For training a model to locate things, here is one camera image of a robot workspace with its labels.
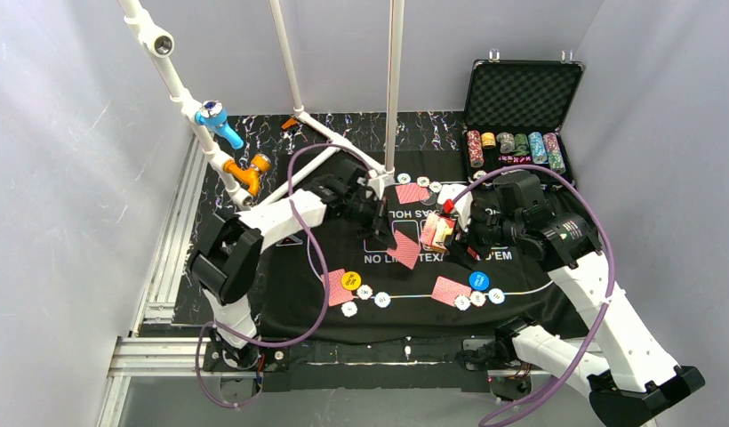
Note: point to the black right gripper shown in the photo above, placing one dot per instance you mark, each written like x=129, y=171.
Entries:
x=476, y=234

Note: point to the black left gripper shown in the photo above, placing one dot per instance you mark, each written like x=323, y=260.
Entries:
x=375, y=216

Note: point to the red card mat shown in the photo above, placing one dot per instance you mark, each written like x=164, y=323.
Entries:
x=406, y=252

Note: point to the red card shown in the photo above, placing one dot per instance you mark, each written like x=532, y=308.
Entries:
x=411, y=193

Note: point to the red playing card deck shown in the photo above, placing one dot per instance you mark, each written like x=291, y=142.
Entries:
x=429, y=228

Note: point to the clear dealer button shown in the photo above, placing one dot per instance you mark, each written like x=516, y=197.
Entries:
x=430, y=200

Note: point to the yellow big blind button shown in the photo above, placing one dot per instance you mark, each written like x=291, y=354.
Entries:
x=351, y=280

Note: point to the light blue chip row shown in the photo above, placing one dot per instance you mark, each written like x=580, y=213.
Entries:
x=382, y=300
x=496, y=296

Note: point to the blue small blind button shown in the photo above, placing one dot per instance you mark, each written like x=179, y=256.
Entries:
x=479, y=281

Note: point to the red card player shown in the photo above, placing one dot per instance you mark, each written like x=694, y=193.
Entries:
x=337, y=293
x=446, y=290

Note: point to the playing card deck box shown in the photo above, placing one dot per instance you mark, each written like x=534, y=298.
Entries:
x=444, y=229

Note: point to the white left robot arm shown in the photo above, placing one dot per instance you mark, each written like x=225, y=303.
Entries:
x=225, y=259

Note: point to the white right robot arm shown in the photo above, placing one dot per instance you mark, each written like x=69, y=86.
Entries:
x=620, y=368

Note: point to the black poker table mat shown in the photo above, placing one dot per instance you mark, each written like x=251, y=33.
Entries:
x=292, y=290

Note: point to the light blue chip stack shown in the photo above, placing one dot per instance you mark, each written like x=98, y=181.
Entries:
x=537, y=148

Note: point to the pink poker chip stack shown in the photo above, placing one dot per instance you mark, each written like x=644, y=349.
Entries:
x=554, y=153

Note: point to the green poker chip stack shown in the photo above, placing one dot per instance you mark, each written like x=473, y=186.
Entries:
x=522, y=147

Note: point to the grey poker chip stack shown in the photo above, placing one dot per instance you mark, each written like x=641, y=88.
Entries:
x=506, y=142

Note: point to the yellow poker chip stack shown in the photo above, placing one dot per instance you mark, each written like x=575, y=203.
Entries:
x=488, y=140

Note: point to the red poker chip stack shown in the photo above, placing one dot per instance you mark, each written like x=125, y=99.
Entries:
x=475, y=149

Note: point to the black poker chip case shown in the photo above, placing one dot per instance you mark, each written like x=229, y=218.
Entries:
x=522, y=96

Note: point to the orange plastic faucet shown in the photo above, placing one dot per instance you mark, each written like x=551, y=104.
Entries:
x=251, y=175

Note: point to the blue plastic faucet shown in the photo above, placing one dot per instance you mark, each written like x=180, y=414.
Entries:
x=214, y=117

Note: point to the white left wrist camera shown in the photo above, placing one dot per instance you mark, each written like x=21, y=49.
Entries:
x=379, y=184

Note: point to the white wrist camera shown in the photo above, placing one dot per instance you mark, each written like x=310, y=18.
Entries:
x=379, y=184
x=461, y=207

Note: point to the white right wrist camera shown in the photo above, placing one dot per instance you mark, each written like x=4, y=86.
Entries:
x=461, y=207

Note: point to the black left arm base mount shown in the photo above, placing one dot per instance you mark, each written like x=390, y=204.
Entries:
x=246, y=359

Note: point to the aluminium frame rail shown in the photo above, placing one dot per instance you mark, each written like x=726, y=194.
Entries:
x=152, y=376

